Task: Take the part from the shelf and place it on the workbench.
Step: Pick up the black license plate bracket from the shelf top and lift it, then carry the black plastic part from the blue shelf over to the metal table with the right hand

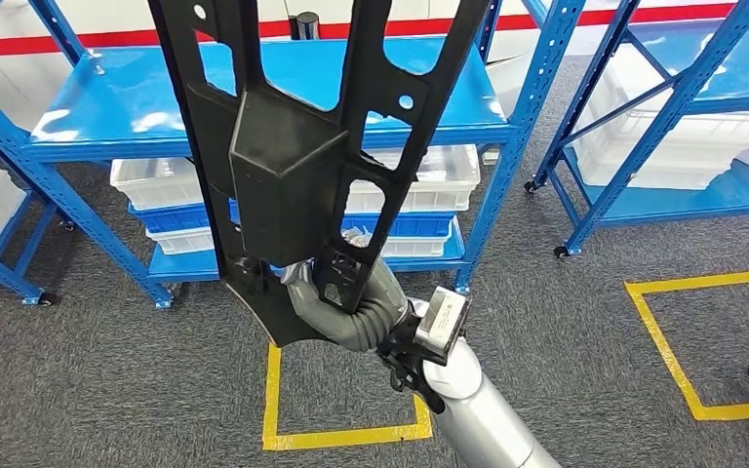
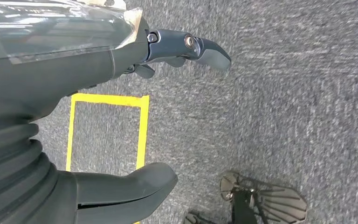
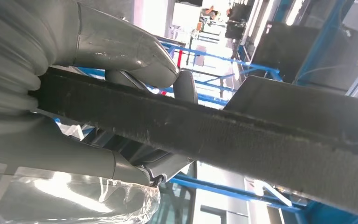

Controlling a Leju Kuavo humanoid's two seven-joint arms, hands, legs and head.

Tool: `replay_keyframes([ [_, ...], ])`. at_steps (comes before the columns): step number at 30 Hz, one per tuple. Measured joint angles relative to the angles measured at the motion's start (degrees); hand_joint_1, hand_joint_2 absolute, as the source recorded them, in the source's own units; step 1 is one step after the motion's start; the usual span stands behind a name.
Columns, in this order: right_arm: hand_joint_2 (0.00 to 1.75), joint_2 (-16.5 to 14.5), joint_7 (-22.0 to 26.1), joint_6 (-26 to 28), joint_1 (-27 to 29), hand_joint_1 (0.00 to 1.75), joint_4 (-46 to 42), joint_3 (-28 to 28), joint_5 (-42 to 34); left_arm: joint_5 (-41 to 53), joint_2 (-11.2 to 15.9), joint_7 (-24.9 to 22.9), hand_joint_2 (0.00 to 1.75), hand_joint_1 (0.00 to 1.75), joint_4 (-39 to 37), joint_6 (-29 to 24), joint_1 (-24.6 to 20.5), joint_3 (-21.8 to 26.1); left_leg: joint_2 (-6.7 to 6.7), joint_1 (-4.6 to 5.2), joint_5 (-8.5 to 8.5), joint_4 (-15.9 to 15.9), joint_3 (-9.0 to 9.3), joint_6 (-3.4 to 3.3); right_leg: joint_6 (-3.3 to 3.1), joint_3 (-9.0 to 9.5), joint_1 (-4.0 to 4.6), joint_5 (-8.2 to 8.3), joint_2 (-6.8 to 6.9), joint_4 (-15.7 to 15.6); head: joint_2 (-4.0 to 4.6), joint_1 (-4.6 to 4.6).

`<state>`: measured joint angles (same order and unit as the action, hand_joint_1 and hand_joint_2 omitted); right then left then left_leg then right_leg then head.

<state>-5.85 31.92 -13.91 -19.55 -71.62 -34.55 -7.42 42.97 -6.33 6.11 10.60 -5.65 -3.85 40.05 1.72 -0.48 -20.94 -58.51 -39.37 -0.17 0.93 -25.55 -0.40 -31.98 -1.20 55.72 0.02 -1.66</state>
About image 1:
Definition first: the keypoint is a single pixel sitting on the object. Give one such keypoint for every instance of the long black plastic part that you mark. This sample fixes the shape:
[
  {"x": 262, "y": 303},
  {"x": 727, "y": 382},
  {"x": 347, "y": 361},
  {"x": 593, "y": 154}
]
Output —
[{"x": 284, "y": 174}]

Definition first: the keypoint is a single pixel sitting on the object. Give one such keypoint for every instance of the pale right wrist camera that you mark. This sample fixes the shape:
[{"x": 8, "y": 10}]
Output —
[{"x": 442, "y": 323}]

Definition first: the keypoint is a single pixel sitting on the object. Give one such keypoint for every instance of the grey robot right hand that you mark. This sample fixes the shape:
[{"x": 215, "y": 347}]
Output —
[{"x": 387, "y": 287}]

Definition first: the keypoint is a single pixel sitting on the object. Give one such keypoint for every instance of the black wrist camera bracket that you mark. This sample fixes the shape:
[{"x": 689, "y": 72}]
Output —
[{"x": 407, "y": 368}]

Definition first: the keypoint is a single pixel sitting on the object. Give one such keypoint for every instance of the dark cylindrical post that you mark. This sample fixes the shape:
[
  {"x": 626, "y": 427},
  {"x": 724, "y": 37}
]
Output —
[{"x": 308, "y": 26}]

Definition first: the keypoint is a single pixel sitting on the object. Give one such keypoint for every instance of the blue plastic crate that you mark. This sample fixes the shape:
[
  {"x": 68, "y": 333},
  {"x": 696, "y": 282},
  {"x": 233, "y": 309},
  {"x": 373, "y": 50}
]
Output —
[{"x": 168, "y": 218}]

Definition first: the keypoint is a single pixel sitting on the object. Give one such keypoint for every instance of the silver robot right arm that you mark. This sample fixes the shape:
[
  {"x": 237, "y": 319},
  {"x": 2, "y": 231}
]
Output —
[{"x": 478, "y": 413}]

